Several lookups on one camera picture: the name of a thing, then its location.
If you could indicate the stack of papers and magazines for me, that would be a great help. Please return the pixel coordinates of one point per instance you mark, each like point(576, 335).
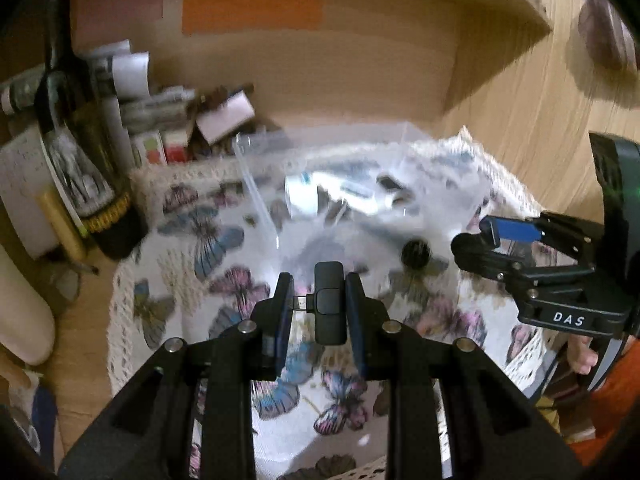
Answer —
point(140, 116)

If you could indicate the small white cardboard box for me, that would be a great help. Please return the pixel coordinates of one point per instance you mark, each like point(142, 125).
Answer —
point(229, 116)

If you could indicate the brown hanging cloth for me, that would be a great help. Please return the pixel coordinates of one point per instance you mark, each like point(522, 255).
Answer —
point(610, 30)

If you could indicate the pink sticky note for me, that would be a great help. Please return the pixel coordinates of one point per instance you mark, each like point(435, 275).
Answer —
point(146, 23)

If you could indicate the white charger plug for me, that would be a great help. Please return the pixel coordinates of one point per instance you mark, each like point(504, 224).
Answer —
point(302, 193)

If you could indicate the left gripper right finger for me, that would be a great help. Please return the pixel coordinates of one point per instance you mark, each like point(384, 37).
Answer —
point(374, 336)

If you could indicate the dark wine bottle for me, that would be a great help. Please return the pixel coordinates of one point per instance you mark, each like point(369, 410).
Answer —
point(71, 120)

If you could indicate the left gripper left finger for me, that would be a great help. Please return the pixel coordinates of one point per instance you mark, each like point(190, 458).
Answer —
point(273, 320)

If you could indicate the clear plastic storage box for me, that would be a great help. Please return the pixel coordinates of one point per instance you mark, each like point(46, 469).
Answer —
point(381, 185)

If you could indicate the black USB adapter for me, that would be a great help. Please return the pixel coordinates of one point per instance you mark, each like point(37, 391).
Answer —
point(328, 304)

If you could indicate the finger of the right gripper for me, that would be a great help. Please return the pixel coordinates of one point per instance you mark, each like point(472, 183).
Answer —
point(495, 259)
point(517, 228)

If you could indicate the person's right hand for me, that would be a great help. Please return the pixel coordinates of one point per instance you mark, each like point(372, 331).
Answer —
point(580, 357)

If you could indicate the black round bell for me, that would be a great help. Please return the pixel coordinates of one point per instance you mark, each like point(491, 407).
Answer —
point(416, 254)

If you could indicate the butterfly print tablecloth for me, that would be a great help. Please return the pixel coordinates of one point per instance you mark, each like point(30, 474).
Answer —
point(202, 269)

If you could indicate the orange sticky note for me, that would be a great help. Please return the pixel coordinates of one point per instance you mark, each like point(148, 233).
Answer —
point(213, 16)

